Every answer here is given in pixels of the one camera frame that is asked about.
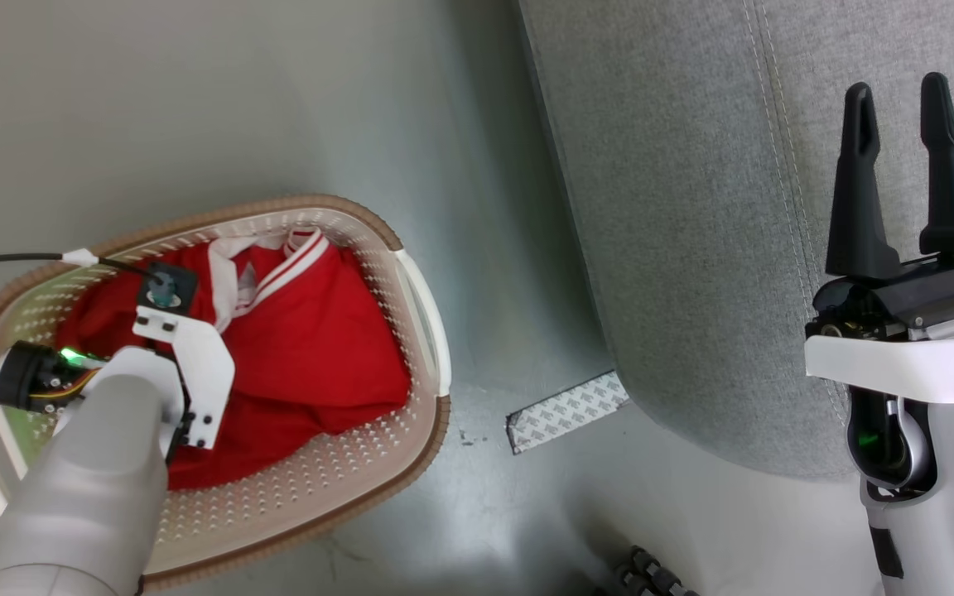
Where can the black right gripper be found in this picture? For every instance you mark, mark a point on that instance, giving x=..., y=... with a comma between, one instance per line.
x=924, y=298

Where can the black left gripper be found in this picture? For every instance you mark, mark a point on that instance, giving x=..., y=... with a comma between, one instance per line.
x=26, y=377

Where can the red and white garment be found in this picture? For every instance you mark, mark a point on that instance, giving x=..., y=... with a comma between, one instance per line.
x=320, y=348

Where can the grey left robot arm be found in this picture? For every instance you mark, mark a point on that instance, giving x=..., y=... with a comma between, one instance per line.
x=79, y=497

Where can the white perforated laundry basket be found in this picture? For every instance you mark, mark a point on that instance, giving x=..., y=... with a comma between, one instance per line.
x=344, y=488

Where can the grey fabric sofa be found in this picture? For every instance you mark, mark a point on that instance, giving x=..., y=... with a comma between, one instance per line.
x=692, y=207

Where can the printed white tape strip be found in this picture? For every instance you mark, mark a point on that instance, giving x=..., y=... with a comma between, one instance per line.
x=568, y=411

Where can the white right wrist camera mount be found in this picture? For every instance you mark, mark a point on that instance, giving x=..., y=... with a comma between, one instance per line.
x=924, y=368

